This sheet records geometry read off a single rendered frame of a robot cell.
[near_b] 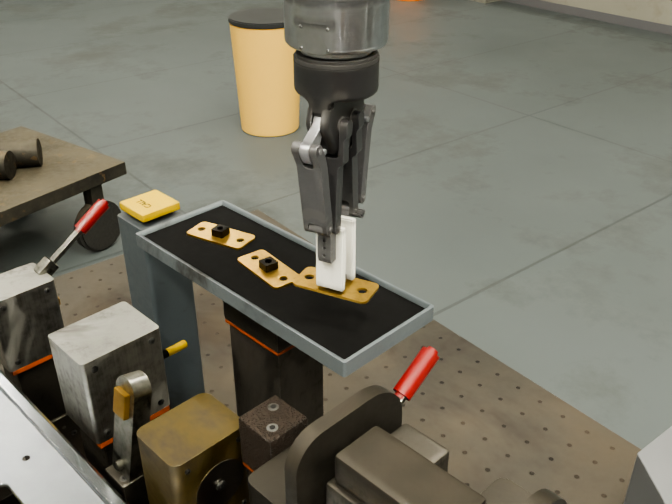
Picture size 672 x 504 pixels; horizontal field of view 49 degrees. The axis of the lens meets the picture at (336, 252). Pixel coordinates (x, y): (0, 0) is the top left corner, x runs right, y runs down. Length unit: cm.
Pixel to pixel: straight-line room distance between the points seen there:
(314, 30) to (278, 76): 375
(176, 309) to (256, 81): 334
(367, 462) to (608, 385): 211
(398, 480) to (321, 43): 35
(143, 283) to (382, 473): 59
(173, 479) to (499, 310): 227
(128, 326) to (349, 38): 44
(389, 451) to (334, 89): 30
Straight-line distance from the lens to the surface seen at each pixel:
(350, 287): 75
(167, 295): 109
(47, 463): 91
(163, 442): 78
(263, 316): 79
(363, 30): 62
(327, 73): 63
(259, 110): 444
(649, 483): 102
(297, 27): 63
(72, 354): 86
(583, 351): 278
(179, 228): 97
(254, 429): 75
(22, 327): 112
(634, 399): 263
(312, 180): 65
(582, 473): 131
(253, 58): 434
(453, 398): 140
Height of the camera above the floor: 161
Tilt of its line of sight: 30 degrees down
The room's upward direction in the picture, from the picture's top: straight up
